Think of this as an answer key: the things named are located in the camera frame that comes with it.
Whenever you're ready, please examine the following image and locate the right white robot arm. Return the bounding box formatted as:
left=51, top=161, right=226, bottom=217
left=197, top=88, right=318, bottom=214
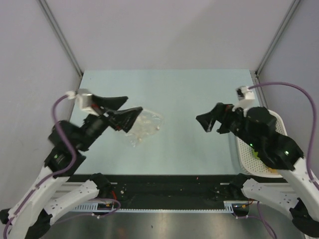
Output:
left=196, top=103, right=319, bottom=238

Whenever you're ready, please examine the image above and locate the right aluminium corner post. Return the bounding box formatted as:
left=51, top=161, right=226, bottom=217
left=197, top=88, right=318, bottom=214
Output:
left=254, top=0, right=304, bottom=76

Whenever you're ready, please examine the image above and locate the left aluminium corner post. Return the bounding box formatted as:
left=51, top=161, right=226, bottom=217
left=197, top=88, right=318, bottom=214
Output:
left=36, top=0, right=84, bottom=78

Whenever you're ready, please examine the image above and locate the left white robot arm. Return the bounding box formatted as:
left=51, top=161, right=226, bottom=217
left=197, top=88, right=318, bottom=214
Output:
left=0, top=92, right=143, bottom=239

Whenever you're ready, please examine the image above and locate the white slotted cable duct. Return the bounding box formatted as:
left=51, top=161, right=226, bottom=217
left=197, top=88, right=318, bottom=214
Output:
left=70, top=201, right=249, bottom=214

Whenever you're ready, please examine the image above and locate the clear polka dot zip bag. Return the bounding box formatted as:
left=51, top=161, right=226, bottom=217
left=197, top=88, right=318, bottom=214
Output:
left=119, top=109, right=164, bottom=147

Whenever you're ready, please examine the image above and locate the white perforated plastic basket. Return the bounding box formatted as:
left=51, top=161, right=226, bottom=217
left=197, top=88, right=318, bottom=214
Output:
left=235, top=109, right=287, bottom=178

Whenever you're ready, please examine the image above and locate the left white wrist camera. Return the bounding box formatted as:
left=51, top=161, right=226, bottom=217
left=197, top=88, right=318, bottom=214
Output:
left=65, top=89, right=99, bottom=116

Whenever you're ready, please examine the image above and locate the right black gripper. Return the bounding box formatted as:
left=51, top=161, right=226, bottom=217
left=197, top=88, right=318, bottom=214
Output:
left=196, top=101, right=260, bottom=148

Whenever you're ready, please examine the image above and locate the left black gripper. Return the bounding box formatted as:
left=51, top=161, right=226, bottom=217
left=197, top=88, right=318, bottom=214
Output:
left=77, top=94, right=144, bottom=151

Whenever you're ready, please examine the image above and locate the dark green fake pepper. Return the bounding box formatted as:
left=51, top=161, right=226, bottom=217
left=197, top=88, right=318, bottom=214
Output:
left=252, top=149, right=260, bottom=159

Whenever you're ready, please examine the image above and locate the orange fake fruit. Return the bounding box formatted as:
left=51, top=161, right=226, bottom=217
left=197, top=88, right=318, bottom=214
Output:
left=268, top=168, right=278, bottom=174

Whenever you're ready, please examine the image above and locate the aluminium corner post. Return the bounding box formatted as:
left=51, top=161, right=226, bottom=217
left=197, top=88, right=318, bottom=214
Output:
left=254, top=0, right=304, bottom=76
left=36, top=0, right=84, bottom=78

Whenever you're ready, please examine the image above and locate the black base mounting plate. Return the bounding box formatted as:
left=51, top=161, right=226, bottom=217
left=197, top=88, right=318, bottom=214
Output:
left=67, top=174, right=260, bottom=217

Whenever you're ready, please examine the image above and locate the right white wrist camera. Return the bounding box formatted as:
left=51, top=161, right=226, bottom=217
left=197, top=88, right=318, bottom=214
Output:
left=232, top=86, right=255, bottom=112

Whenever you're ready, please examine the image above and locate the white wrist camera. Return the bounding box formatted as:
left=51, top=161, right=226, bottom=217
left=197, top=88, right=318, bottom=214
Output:
left=232, top=86, right=255, bottom=112
left=65, top=89, right=99, bottom=116

